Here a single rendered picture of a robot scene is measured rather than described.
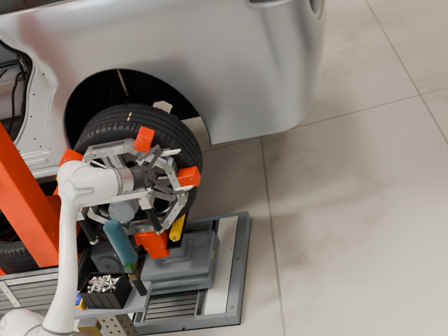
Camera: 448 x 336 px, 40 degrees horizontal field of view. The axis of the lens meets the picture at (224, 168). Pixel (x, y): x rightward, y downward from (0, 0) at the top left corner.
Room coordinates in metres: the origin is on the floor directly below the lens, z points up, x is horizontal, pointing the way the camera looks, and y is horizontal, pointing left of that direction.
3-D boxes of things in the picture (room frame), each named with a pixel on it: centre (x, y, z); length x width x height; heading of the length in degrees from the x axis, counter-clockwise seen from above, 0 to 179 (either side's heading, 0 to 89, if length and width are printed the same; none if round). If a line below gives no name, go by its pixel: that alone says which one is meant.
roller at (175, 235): (2.62, 0.33, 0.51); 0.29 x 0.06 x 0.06; 162
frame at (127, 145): (2.56, 0.47, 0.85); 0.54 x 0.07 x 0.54; 72
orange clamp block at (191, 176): (2.47, 0.17, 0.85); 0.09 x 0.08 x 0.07; 72
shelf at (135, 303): (2.31, 0.77, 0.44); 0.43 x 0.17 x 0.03; 72
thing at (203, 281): (2.74, 0.47, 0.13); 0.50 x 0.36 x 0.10; 72
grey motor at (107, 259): (2.91, 0.74, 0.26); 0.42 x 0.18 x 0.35; 162
